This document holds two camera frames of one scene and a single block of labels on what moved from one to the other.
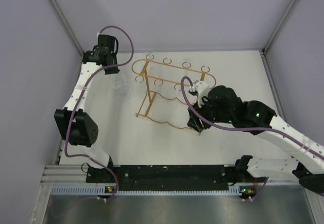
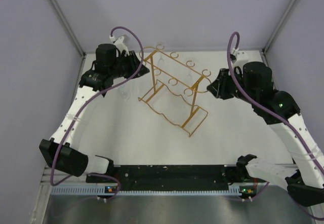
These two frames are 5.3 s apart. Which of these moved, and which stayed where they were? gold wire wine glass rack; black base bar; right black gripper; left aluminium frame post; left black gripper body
Moved: gold wire wine glass rack; right black gripper; left black gripper body
Stayed: left aluminium frame post; black base bar
